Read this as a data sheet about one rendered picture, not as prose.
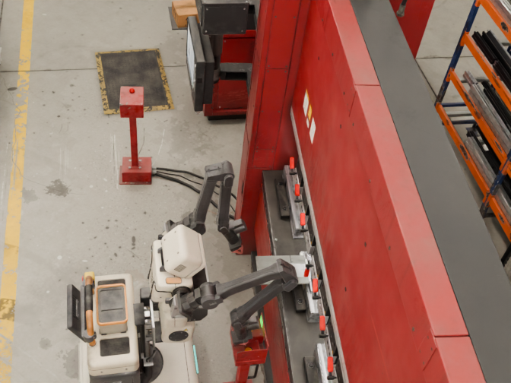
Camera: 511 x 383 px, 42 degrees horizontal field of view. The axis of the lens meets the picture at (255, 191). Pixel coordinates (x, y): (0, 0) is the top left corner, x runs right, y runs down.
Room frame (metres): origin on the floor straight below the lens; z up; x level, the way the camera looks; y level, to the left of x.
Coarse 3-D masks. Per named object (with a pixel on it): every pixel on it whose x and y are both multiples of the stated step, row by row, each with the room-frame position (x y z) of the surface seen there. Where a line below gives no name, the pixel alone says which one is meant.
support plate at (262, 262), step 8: (256, 256) 2.15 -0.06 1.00; (264, 256) 2.16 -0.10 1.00; (272, 256) 2.16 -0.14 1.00; (280, 256) 2.17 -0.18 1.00; (288, 256) 2.18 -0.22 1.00; (296, 256) 2.19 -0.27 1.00; (256, 264) 2.09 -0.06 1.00; (264, 264) 2.10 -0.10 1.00; (272, 280) 2.01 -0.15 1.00; (304, 280) 2.04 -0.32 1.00
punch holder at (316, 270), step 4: (316, 248) 1.99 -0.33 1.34; (316, 252) 1.97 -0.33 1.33; (312, 256) 2.01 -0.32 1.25; (316, 256) 1.96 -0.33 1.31; (312, 260) 2.00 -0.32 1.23; (316, 260) 1.95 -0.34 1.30; (316, 264) 1.93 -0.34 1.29; (320, 264) 1.89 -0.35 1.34; (312, 268) 1.97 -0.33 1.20; (316, 268) 1.92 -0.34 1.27; (320, 268) 1.87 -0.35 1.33; (312, 272) 1.95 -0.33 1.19; (316, 272) 1.91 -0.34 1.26; (320, 272) 1.87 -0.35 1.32; (312, 276) 1.94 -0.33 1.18; (316, 276) 1.89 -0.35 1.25; (320, 276) 1.87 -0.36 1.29; (320, 280) 1.87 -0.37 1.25; (320, 284) 1.87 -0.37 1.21
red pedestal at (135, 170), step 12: (120, 96) 3.51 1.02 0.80; (132, 96) 3.53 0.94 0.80; (120, 108) 3.42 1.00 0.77; (132, 108) 3.44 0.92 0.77; (132, 120) 3.51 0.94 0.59; (132, 132) 3.51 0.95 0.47; (132, 144) 3.51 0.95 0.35; (132, 156) 3.51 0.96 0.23; (120, 168) 3.58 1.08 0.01; (132, 168) 3.49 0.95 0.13; (144, 168) 3.51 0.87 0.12; (120, 180) 3.45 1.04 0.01; (132, 180) 3.45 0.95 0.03; (144, 180) 3.47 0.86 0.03
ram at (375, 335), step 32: (320, 32) 2.66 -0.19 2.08; (320, 64) 2.55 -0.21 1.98; (320, 96) 2.45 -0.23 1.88; (320, 128) 2.34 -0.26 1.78; (320, 160) 2.24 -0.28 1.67; (352, 160) 1.87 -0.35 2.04; (320, 192) 2.13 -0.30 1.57; (352, 192) 1.79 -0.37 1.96; (320, 224) 2.02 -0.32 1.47; (352, 224) 1.70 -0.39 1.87; (320, 256) 1.92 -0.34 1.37; (352, 256) 1.61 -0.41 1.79; (384, 256) 1.39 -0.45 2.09; (352, 288) 1.52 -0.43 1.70; (384, 288) 1.31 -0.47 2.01; (352, 320) 1.43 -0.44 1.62; (384, 320) 1.24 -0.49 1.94; (352, 352) 1.34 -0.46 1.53; (384, 352) 1.16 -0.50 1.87; (416, 352) 1.03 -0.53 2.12
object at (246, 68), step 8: (224, 64) 3.49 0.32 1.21; (232, 64) 3.50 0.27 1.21; (240, 64) 3.52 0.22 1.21; (248, 64) 3.53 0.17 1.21; (224, 72) 3.42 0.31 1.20; (232, 72) 3.43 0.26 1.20; (240, 72) 3.44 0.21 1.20; (248, 72) 3.44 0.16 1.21; (232, 80) 3.43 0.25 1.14; (240, 80) 3.44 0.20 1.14; (248, 80) 3.36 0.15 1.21; (248, 88) 3.36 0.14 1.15; (248, 96) 3.28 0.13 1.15
